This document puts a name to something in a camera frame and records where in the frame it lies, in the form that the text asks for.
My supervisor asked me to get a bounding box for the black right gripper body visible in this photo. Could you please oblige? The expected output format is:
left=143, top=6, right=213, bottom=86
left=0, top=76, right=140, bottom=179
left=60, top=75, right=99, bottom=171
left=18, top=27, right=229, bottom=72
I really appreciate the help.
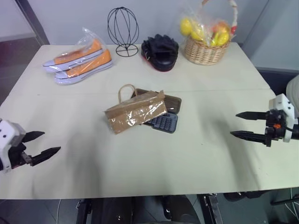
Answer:
left=264, top=110, right=289, bottom=148

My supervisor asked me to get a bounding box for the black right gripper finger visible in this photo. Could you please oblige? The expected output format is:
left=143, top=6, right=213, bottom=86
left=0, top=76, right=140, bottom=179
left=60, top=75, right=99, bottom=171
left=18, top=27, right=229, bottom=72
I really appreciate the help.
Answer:
left=235, top=112, right=268, bottom=121
left=230, top=130, right=267, bottom=145

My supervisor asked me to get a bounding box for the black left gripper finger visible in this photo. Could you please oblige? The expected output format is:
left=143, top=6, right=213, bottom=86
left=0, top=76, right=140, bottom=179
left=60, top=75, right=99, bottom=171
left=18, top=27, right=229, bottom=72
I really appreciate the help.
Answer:
left=30, top=146, right=62, bottom=167
left=22, top=131, right=45, bottom=144

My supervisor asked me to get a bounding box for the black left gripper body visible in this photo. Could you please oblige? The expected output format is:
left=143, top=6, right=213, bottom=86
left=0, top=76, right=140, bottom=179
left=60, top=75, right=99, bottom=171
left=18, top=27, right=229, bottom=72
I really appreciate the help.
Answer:
left=7, top=139, right=33, bottom=169

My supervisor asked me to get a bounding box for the beige rounded object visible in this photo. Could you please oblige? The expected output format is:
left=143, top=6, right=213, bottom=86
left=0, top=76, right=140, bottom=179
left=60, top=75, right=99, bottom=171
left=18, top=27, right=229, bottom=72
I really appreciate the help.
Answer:
left=285, top=74, right=299, bottom=101

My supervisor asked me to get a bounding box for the black metal strut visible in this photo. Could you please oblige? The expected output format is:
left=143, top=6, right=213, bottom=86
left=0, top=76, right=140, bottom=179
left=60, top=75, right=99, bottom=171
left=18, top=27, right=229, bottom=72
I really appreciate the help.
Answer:
left=198, top=193, right=221, bottom=224
left=75, top=198, right=92, bottom=224

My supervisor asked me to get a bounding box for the yellow fruit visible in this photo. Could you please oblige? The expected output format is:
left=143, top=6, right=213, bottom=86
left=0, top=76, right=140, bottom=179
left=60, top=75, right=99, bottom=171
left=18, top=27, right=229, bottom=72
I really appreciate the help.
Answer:
left=211, top=31, right=230, bottom=47
left=191, top=22, right=207, bottom=42

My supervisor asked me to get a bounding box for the black keypad panel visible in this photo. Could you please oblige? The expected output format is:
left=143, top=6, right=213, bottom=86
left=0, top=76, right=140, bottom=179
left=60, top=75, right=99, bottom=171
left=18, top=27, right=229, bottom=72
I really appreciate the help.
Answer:
left=142, top=111, right=179, bottom=134

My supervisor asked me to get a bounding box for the orange canvas shoe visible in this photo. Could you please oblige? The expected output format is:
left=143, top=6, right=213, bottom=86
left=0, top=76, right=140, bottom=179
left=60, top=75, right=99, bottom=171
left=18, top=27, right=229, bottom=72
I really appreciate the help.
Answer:
left=54, top=49, right=113, bottom=86
left=42, top=38, right=104, bottom=73

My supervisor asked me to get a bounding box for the orange peach fruit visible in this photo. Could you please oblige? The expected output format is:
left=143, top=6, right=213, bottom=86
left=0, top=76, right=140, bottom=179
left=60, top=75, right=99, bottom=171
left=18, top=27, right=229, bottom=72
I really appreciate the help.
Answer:
left=213, top=21, right=231, bottom=34

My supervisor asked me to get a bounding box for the black boxing focus mitt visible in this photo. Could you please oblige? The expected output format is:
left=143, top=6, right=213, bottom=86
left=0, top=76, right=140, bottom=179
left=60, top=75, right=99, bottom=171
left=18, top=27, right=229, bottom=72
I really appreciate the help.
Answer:
left=141, top=34, right=180, bottom=73

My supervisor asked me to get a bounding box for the round yellow lemon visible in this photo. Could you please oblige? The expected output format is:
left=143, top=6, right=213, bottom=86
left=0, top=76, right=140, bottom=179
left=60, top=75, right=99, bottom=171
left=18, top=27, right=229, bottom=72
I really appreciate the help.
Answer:
left=180, top=18, right=193, bottom=36

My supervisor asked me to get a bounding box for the orange canvas shoes pair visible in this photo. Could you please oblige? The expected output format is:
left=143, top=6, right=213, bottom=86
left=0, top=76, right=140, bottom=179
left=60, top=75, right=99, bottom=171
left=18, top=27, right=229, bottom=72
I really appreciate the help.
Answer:
left=42, top=26, right=113, bottom=86

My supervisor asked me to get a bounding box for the clear plastic fruit wrap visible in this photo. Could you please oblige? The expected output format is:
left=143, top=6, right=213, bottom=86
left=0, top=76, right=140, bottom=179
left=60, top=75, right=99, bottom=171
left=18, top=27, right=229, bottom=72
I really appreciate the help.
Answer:
left=179, top=0, right=235, bottom=47

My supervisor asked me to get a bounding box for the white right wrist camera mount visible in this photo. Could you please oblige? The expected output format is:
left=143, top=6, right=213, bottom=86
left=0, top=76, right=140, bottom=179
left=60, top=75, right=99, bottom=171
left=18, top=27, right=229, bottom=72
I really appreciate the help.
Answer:
left=268, top=93, right=299, bottom=143

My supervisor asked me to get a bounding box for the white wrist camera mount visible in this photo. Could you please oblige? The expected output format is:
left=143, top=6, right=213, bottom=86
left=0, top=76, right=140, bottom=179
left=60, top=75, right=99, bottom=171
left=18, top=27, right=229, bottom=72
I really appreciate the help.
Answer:
left=268, top=93, right=299, bottom=143
left=0, top=118, right=27, bottom=175

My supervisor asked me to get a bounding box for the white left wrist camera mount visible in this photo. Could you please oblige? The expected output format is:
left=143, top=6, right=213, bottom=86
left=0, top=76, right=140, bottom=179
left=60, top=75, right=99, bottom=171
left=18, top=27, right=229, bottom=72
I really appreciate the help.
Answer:
left=0, top=118, right=27, bottom=175

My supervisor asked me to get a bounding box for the wicker basket with handle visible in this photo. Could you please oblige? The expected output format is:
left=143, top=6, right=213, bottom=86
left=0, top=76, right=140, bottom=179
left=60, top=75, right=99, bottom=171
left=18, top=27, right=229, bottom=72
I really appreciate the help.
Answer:
left=184, top=0, right=241, bottom=66

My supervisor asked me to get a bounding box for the brown paper bag with handle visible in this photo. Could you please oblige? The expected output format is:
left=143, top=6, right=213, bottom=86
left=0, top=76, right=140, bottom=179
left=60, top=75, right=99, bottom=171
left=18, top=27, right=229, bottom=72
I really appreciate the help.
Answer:
left=104, top=84, right=169, bottom=136

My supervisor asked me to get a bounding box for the dark door frame post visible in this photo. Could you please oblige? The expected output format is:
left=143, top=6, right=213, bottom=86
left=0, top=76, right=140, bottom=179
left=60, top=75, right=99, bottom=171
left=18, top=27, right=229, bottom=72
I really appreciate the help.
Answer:
left=15, top=0, right=50, bottom=46

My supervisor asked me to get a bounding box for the black wire hat stand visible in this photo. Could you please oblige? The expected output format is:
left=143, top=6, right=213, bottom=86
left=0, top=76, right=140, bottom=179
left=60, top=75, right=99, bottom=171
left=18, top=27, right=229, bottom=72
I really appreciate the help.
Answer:
left=107, top=7, right=140, bottom=57

